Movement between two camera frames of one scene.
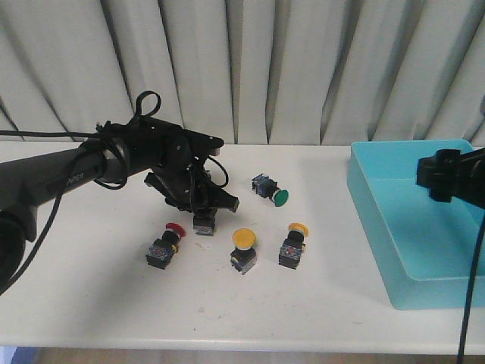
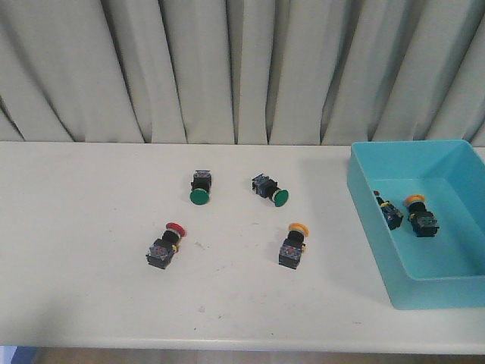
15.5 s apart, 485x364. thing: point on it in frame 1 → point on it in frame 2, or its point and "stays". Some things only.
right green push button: [267, 187] stays
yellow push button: [243, 257] → [421, 219]
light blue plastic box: [425, 249] stays
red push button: [204, 222] → [392, 214]
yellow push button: [291, 250] stays
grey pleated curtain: [248, 71] stays
